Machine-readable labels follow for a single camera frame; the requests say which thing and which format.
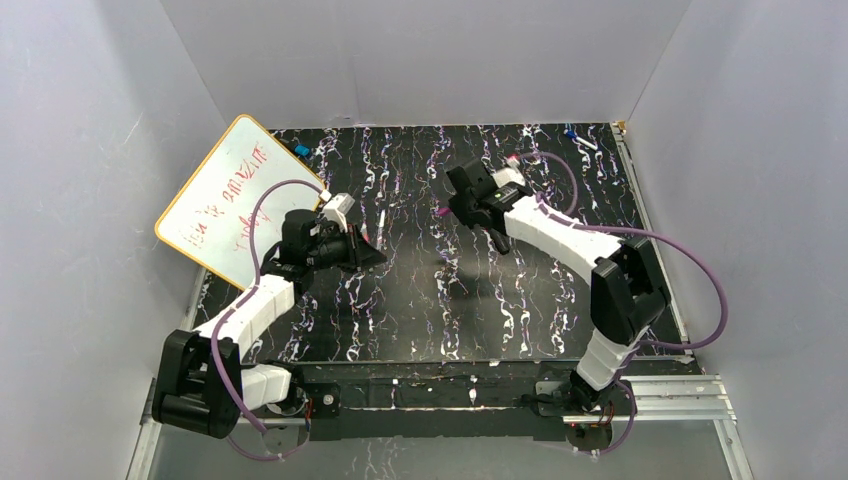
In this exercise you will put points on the white green thin pen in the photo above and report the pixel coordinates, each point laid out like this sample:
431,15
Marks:
380,229

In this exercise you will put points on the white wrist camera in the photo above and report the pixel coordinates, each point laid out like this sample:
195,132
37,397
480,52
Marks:
510,173
334,208

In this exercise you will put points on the white blue marker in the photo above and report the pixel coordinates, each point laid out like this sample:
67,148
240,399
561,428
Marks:
576,138

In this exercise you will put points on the black orange highlighter marker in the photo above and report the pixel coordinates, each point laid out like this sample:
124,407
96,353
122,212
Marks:
500,241

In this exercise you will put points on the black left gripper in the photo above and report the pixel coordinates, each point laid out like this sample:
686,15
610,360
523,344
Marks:
354,244

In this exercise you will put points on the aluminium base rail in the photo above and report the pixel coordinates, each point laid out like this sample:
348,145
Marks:
664,397

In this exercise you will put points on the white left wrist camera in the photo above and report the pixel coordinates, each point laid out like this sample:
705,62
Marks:
334,208

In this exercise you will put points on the yellow framed whiteboard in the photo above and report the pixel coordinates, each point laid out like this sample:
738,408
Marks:
240,193

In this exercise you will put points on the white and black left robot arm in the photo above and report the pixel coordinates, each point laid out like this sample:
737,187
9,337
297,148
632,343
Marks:
202,384

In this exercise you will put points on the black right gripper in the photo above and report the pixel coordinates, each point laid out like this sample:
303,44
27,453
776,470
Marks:
488,221

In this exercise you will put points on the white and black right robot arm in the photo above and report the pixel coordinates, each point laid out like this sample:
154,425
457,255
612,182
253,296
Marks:
627,289

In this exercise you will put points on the blue marker cap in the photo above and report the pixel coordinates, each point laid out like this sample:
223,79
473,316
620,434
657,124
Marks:
302,151

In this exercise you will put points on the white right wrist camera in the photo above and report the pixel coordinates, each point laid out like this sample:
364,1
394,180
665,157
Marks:
510,173

